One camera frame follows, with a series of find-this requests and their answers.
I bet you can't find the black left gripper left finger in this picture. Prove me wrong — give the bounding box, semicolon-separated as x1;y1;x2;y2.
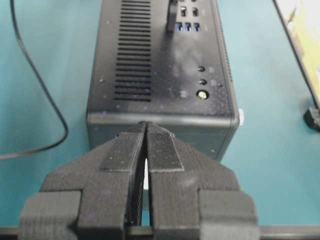
18;122;147;240

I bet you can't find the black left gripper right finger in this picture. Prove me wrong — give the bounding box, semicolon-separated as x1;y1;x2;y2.
146;123;260;240

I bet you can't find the black mini PC box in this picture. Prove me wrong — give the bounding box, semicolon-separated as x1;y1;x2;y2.
86;0;240;161

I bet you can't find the black USB cable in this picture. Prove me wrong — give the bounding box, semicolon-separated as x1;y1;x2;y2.
0;0;179;161

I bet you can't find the yellow cardboard box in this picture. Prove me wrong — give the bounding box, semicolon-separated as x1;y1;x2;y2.
278;0;320;100

